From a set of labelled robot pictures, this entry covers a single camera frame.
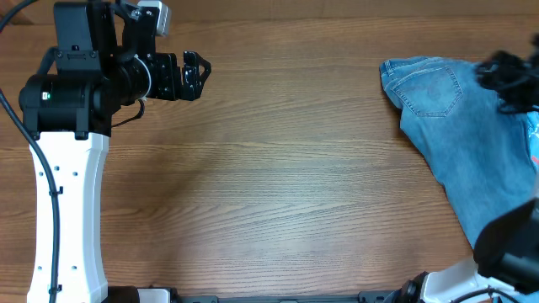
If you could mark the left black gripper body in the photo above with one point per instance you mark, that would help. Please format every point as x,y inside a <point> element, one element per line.
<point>164,82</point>

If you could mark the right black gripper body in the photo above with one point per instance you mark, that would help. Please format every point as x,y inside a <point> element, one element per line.
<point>504,70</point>

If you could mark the light blue denim jeans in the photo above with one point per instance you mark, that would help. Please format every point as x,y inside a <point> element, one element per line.
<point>481,157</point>

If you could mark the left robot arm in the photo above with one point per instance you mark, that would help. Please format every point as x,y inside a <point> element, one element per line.
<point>105,59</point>

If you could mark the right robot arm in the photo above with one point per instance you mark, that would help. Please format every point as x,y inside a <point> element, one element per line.
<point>504,264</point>

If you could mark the light blue printed t-shirt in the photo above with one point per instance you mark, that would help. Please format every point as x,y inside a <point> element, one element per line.
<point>532,134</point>

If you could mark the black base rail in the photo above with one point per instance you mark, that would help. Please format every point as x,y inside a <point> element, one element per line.
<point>290,299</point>

